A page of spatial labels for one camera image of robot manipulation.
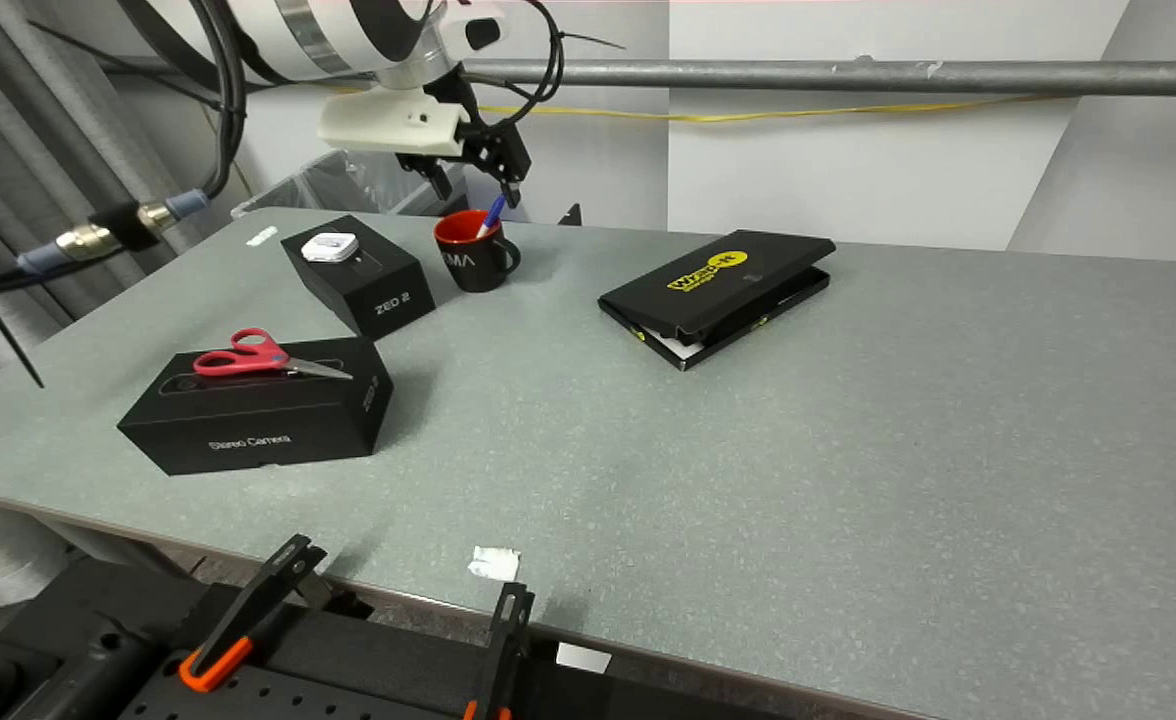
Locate black orange clamp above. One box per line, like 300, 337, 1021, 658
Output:
462, 580, 542, 720
174, 531, 333, 701

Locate black mug red inside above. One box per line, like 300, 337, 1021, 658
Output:
428, 206, 527, 297

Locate large black camera box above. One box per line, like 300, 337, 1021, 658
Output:
115, 332, 398, 481

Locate thin black looped cable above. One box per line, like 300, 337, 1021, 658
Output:
505, 0, 574, 132

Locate thick black cable bundle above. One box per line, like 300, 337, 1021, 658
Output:
113, 0, 254, 223

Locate black folder yellow logo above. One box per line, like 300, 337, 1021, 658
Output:
597, 229, 841, 377

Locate grey metal pipe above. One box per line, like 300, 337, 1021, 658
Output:
465, 56, 1176, 100

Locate white label sticker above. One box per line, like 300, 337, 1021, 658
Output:
553, 642, 617, 681

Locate grey lined bin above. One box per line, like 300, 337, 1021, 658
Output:
229, 144, 478, 223

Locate small black camera box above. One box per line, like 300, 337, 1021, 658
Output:
276, 212, 439, 342

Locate small white tape piece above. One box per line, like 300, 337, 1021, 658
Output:
465, 546, 523, 586

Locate red handled scissors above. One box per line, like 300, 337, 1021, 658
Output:
188, 325, 359, 389

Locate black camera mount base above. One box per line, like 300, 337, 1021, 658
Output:
0, 548, 913, 720

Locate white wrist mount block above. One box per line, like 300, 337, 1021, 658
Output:
317, 84, 468, 161

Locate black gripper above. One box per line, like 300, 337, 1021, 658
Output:
398, 59, 537, 210

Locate white square device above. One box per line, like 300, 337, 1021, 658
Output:
295, 229, 364, 268

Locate blue pen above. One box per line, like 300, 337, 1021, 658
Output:
478, 191, 513, 248

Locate black cable metal connectors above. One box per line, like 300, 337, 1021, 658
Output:
0, 186, 211, 304

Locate yellow cable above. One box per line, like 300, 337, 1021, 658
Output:
478, 92, 1065, 139

